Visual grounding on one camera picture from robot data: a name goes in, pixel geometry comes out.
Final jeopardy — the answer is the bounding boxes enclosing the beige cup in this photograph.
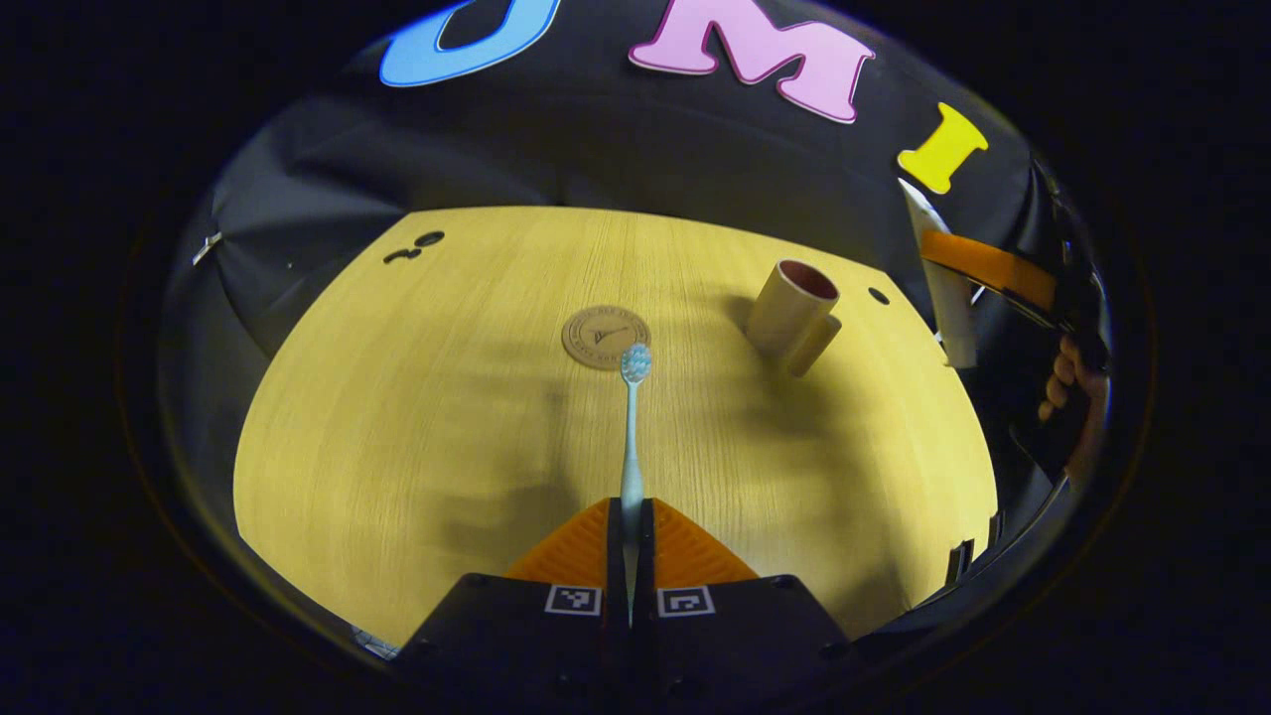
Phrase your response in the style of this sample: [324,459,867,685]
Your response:
[745,259,843,378]

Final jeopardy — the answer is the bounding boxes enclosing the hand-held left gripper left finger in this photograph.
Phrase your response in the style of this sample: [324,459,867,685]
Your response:
[395,497,631,696]

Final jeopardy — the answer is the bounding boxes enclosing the black backdrop cloth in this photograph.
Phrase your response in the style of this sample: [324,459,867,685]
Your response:
[159,0,1103,637]

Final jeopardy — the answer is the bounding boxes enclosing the wooden desktop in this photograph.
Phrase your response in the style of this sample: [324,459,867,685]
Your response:
[233,206,999,646]

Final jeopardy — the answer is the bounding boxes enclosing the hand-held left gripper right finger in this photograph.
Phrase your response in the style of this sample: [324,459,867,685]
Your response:
[635,497,867,696]

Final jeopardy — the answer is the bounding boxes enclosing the white toothpaste tube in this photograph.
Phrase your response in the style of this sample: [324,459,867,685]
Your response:
[899,179,979,370]

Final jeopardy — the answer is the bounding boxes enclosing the round brown coaster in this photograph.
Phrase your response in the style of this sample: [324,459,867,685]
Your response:
[562,305,652,371]

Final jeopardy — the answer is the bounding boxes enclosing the light blue toothbrush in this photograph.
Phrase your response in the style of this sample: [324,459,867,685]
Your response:
[620,343,653,627]

